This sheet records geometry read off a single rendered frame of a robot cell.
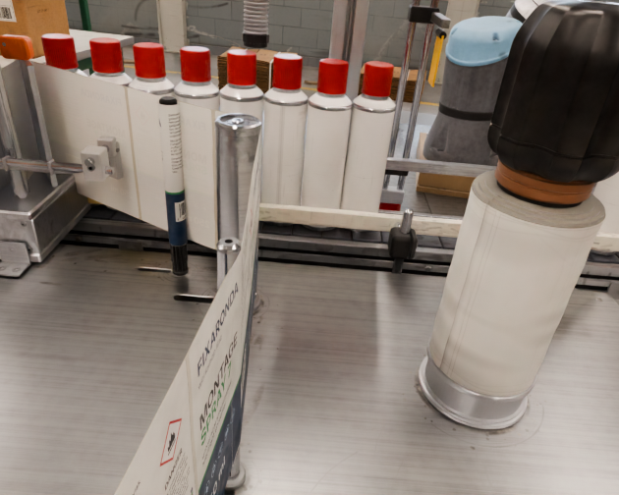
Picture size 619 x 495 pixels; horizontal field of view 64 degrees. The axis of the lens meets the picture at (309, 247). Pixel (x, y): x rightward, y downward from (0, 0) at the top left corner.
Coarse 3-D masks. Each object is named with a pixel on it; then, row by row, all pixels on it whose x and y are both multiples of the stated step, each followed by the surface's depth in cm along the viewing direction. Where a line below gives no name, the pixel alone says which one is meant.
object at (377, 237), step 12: (84, 216) 63; (96, 216) 63; (108, 216) 63; (120, 216) 63; (132, 216) 64; (420, 216) 70; (264, 228) 64; (276, 228) 64; (288, 228) 64; (300, 228) 64; (336, 228) 65; (348, 240) 63; (360, 240) 63; (372, 240) 63; (384, 240) 63; (420, 240) 64; (432, 240) 64; (444, 240) 65; (456, 240) 65
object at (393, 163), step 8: (304, 152) 65; (392, 160) 65; (400, 160) 65; (408, 160) 65; (416, 160) 65; (424, 160) 66; (392, 168) 66; (400, 168) 66; (408, 168) 65; (416, 168) 65; (424, 168) 65; (432, 168) 65; (440, 168) 65; (448, 168) 65; (456, 168) 65; (464, 168) 65; (472, 168) 65; (480, 168) 65; (488, 168) 65; (472, 176) 66
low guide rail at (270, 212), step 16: (272, 208) 61; (288, 208) 61; (304, 208) 61; (320, 208) 62; (320, 224) 62; (336, 224) 62; (352, 224) 62; (368, 224) 62; (384, 224) 62; (416, 224) 61; (432, 224) 61; (448, 224) 61; (608, 240) 61
